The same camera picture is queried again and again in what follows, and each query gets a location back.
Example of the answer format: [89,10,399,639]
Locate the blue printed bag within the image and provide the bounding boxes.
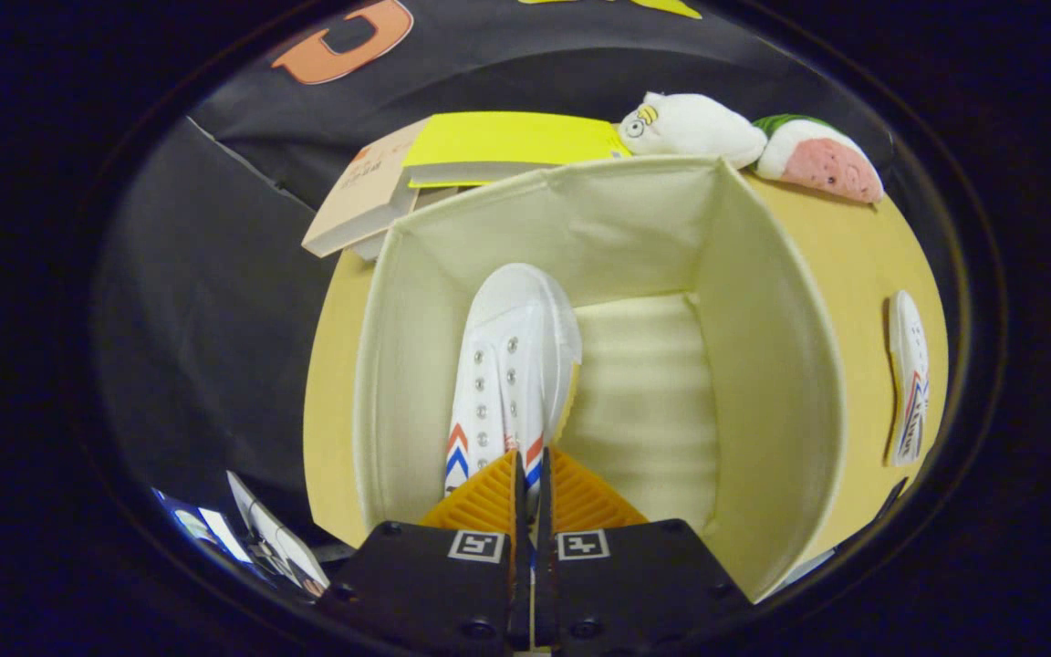
[151,488,253,567]

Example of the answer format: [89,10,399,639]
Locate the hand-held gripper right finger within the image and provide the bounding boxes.
[535,447,754,653]

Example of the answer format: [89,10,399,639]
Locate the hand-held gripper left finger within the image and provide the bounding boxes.
[320,449,526,653]

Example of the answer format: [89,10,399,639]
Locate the beige book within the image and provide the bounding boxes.
[301,119,435,259]

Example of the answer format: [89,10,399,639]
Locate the yellow book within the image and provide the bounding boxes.
[402,111,633,190]

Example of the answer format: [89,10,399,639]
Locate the white laptop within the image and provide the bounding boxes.
[226,470,330,594]

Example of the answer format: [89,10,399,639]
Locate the white canvas shoe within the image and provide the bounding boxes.
[886,290,931,468]
[443,263,583,512]

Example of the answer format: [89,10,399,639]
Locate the white fabric storage box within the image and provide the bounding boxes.
[352,155,848,603]

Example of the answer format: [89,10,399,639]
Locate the white plush toy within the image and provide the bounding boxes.
[617,91,768,170]

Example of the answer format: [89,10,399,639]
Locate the watermelon slice plush toy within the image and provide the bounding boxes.
[752,114,885,204]

